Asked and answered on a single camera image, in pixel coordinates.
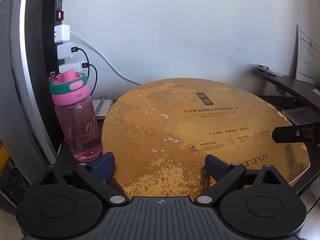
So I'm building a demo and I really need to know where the gold round box lid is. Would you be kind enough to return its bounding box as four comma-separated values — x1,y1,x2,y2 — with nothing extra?
101,78,310,197

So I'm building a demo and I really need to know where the white paper sheet stack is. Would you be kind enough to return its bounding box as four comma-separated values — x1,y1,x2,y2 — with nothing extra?
281,106,320,125

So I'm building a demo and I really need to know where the dark raised desk shelf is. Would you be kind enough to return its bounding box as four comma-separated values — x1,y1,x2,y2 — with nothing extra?
254,69,320,113

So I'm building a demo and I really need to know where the spiral notebook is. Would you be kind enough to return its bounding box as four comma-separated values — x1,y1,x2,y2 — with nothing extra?
93,95,114,120

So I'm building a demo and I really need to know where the framed certificate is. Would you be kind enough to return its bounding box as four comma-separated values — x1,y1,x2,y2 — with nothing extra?
296,25,319,85

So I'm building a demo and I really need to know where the grey computer monitor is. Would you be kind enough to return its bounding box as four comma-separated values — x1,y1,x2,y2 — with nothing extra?
0,0,57,165

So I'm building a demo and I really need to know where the pink water bottle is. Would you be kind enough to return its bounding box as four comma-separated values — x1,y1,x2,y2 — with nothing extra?
48,69,102,163

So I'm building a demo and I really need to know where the white charger bottom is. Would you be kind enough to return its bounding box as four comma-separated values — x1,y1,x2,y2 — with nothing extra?
59,60,87,74

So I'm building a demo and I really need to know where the white charger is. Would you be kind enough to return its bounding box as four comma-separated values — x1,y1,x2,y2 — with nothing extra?
59,60,87,74
57,42,78,60
54,24,71,44

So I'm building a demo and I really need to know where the white charger middle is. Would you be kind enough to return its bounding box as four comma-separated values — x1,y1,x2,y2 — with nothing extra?
57,42,78,60

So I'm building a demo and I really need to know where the white charger top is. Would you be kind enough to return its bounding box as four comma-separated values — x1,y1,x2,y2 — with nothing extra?
54,24,71,44

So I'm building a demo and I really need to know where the black power strip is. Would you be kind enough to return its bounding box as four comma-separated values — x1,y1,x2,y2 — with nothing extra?
42,0,65,76

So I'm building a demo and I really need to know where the black charger cable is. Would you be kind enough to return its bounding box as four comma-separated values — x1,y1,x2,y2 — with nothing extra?
88,63,99,96
76,48,91,81

